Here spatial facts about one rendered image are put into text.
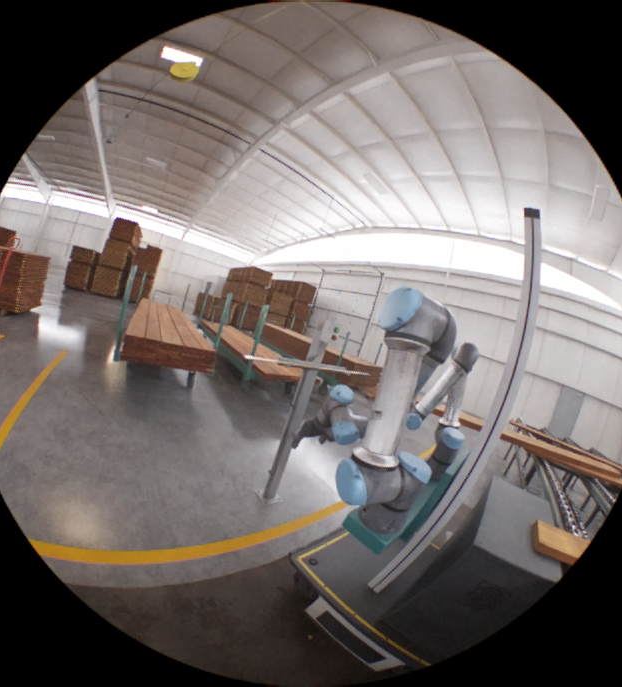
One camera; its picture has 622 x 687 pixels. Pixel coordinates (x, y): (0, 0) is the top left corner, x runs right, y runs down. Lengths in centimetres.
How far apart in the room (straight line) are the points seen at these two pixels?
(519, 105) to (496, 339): 743
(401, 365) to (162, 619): 129
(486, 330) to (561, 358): 322
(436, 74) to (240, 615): 732
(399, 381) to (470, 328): 906
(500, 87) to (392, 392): 617
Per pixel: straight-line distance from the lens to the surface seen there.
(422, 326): 52
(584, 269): 1071
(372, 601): 109
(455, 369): 105
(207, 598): 126
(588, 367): 989
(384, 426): 52
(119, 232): 1005
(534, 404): 928
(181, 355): 232
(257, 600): 129
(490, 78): 618
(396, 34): 604
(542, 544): 85
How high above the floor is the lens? 122
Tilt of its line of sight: 5 degrees down
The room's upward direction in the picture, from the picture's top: 18 degrees clockwise
